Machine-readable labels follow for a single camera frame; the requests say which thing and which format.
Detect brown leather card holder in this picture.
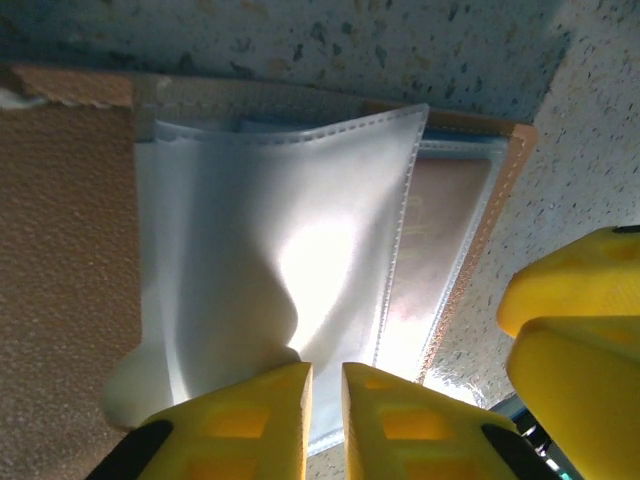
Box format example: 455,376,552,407
0,62,540,480

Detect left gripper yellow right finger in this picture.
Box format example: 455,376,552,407
342,362,551,480

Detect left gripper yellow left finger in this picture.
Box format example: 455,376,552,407
97,362,315,480

